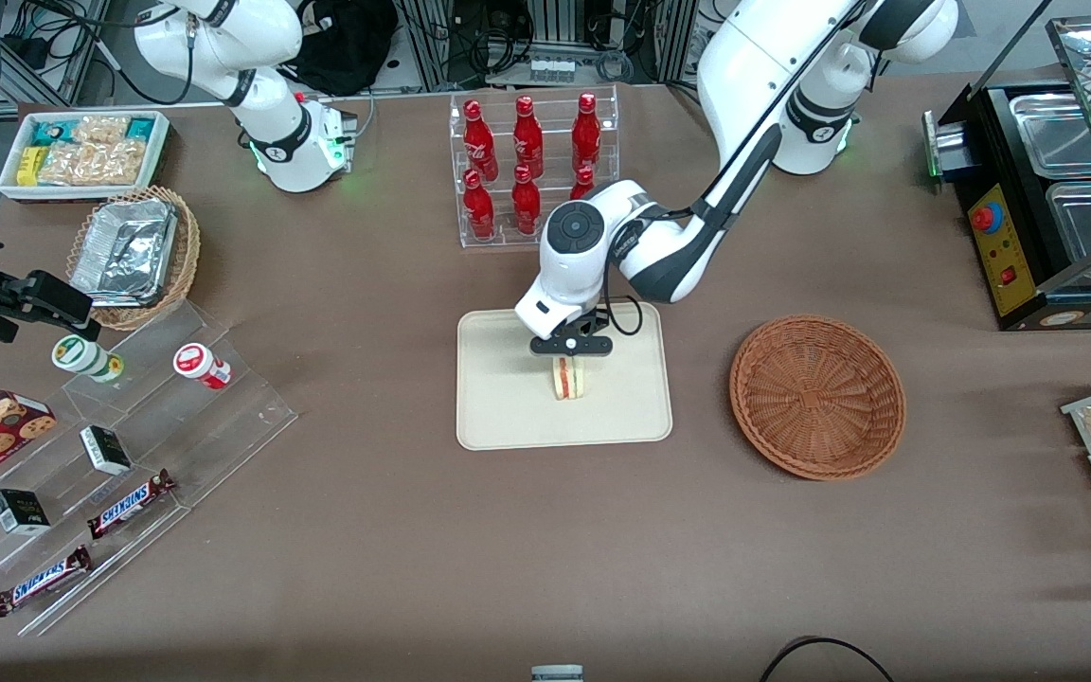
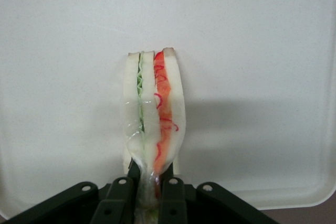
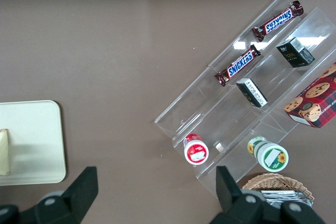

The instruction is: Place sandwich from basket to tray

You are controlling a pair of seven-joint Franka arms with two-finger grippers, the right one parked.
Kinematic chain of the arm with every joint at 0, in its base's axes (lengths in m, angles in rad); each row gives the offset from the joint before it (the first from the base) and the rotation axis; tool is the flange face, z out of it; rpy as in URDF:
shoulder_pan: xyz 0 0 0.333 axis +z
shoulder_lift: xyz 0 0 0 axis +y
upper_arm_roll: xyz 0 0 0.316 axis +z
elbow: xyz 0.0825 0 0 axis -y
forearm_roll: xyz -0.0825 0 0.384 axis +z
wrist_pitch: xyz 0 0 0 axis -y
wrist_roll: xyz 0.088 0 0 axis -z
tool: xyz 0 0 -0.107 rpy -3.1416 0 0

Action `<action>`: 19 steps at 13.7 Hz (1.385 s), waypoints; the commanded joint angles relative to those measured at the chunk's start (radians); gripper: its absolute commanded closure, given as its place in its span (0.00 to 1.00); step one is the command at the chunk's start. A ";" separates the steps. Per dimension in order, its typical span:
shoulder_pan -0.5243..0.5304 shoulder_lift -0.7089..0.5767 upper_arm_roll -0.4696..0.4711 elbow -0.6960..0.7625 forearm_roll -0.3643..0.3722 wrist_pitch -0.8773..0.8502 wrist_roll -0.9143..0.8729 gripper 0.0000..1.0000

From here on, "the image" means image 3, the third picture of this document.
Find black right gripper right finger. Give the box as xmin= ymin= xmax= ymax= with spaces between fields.
xmin=208 ymin=166 xmax=266 ymax=224

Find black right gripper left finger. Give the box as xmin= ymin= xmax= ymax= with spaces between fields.
xmin=34 ymin=166 xmax=99 ymax=224

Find triangle sandwich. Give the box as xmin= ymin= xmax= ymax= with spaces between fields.
xmin=0 ymin=129 xmax=11 ymax=176

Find light tan wicker basket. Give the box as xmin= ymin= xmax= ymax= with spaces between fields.
xmin=241 ymin=173 xmax=316 ymax=204

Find cream plastic tray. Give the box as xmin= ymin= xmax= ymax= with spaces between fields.
xmin=0 ymin=100 xmax=67 ymax=186

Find silver foil packets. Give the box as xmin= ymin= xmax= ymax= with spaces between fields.
xmin=259 ymin=189 xmax=313 ymax=207

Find green lidded sunflower cup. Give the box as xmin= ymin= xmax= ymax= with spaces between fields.
xmin=247 ymin=136 xmax=289 ymax=173

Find red lidded yogurt cup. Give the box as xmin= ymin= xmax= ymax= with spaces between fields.
xmin=183 ymin=133 xmax=209 ymax=166

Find clear acrylic tiered stand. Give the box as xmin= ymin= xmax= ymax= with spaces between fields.
xmin=154 ymin=0 xmax=336 ymax=200

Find small black carton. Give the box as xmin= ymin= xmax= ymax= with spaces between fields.
xmin=235 ymin=78 xmax=269 ymax=109
xmin=276 ymin=37 xmax=316 ymax=69

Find red tartan cookie box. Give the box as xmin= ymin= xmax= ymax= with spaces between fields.
xmin=283 ymin=62 xmax=336 ymax=129

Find brown snickers bar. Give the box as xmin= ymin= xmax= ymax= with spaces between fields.
xmin=251 ymin=0 xmax=305 ymax=42
xmin=214 ymin=45 xmax=261 ymax=88

